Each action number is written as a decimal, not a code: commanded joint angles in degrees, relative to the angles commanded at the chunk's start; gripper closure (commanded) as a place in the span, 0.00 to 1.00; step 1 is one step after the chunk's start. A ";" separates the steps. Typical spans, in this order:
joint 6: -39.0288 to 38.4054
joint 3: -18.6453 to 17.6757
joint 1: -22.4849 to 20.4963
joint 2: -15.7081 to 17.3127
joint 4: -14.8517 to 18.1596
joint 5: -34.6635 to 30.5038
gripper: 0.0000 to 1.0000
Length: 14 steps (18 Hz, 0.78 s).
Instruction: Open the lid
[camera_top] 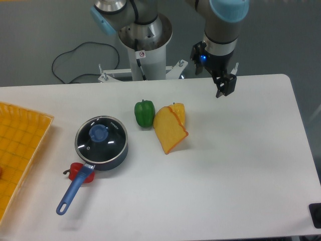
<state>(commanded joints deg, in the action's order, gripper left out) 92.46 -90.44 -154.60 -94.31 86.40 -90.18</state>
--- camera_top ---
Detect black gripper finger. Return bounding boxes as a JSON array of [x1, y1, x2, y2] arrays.
[[221, 73, 237, 96], [212, 75, 224, 98]]

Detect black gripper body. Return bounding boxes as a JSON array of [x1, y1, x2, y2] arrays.
[[203, 40, 235, 78]]

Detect glass pot lid blue knob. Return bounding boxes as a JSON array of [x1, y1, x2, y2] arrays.
[[75, 116, 128, 163]]

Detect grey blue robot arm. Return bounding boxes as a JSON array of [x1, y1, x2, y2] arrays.
[[90, 1, 249, 97]]

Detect yellow toy pepper half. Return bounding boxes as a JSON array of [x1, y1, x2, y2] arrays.
[[169, 102, 186, 126]]

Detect toy bread slice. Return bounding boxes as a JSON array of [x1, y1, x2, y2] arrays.
[[153, 106, 189, 155]]

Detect green toy bell pepper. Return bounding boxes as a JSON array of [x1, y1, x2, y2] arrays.
[[134, 100, 155, 128]]

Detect dark blue saucepan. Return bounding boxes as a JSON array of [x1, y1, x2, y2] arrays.
[[56, 115, 129, 215]]

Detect black object table corner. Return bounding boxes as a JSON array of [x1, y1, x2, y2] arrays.
[[308, 203, 321, 229]]

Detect red toy pepper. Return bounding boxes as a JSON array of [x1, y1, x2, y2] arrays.
[[63, 162, 95, 183]]

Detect yellow woven tray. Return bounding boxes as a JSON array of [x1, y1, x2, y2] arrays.
[[1, 102, 54, 224]]

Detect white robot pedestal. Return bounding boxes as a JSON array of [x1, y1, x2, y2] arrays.
[[118, 14, 173, 81]]

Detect white pedestal base frame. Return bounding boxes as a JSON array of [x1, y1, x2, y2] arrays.
[[97, 59, 239, 83]]

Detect black cable on floor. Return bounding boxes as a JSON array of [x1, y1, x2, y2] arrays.
[[51, 41, 120, 84]]

